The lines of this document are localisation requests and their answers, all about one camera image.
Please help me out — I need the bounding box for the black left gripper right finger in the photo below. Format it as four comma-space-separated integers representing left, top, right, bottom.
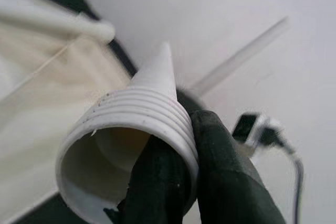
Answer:
177, 89, 287, 224

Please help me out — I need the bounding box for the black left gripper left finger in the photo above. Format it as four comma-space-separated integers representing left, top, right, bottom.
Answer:
115, 136, 197, 224

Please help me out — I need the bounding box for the white plastic table top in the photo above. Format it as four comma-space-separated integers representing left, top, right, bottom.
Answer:
0, 0, 137, 205

